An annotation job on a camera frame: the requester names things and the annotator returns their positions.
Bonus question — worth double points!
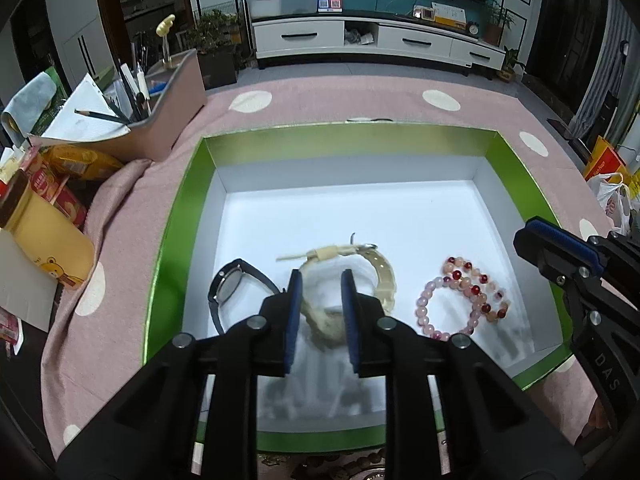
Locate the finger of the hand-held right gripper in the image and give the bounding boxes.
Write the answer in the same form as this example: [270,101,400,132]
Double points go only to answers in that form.
[514,216,602,289]
[586,234,640,307]

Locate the white plastic bag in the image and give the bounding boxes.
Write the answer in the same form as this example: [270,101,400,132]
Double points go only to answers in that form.
[590,172,633,233]

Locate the beige wristwatch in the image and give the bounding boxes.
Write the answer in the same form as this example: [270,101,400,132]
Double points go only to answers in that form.
[276,232,398,348]

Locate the cream topped stick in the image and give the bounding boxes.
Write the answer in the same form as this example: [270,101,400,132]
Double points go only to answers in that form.
[156,14,176,68]

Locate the red and pink bead bracelet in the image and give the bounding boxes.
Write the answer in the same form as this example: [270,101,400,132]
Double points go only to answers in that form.
[442,256,511,323]

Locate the desk calendar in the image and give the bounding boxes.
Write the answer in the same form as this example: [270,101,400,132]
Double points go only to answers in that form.
[432,2,468,28]

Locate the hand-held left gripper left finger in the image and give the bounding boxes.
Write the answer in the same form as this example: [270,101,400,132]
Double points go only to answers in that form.
[55,269,306,480]

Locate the dark pencil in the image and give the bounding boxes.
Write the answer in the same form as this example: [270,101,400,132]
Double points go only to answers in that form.
[74,109,132,124]

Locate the clear storage bin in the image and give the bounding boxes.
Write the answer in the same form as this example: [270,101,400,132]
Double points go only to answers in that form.
[243,0,323,20]

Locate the green packet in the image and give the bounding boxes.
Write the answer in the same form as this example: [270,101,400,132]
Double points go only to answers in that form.
[30,65,68,131]

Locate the yellow snack packet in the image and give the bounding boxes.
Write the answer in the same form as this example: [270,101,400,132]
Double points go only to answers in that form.
[40,144,125,182]

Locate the black wristwatch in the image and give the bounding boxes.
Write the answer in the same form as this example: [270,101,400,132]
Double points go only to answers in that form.
[207,258,283,336]

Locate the orange shopping bag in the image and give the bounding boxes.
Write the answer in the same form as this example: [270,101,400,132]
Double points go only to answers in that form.
[582,136,628,181]

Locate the striped curtain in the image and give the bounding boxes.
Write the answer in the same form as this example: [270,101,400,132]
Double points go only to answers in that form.
[570,0,633,138]

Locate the white tv cabinet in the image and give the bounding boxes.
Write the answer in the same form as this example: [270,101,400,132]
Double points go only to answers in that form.
[250,9,507,78]

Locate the potted plant in brown pot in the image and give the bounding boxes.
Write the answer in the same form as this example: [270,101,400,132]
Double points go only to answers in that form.
[482,0,516,47]

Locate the large plant in black planter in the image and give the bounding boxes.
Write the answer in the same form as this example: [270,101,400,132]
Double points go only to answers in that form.
[185,9,246,91]

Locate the pink dotted blanket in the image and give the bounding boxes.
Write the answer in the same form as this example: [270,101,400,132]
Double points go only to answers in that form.
[40,77,631,480]

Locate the brown bead bracelet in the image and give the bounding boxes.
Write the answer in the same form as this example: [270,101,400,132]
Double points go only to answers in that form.
[300,447,388,480]

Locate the grey rolled cloth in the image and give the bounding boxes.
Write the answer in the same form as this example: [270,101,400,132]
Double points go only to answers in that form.
[0,71,58,146]

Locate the green cardboard box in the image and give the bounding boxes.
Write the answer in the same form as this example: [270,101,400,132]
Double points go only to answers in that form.
[141,127,576,453]

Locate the small floor potted plant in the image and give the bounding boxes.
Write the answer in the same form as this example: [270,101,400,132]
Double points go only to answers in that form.
[497,46,526,83]

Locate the white pen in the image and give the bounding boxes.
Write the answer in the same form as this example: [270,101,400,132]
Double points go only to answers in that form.
[136,62,151,106]

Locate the yellow bear bottle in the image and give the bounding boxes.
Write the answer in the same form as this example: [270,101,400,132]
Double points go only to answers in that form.
[0,169,96,291]

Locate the white paper sheets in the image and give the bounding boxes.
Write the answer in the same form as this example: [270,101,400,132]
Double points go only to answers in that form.
[44,73,132,142]

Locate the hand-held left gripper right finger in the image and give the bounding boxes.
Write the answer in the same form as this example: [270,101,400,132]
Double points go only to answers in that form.
[340,269,586,480]

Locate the light pink bead bracelet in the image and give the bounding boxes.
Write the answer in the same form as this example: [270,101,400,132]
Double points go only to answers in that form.
[415,276,481,342]

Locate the white cardboard sheet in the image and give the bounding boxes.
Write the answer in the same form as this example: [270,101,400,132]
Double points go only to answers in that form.
[0,230,58,333]

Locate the pink desk organizer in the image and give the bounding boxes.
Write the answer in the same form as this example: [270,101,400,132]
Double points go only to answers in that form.
[27,49,207,162]

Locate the red snack packet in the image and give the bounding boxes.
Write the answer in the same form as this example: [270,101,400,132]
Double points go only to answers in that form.
[27,157,88,231]

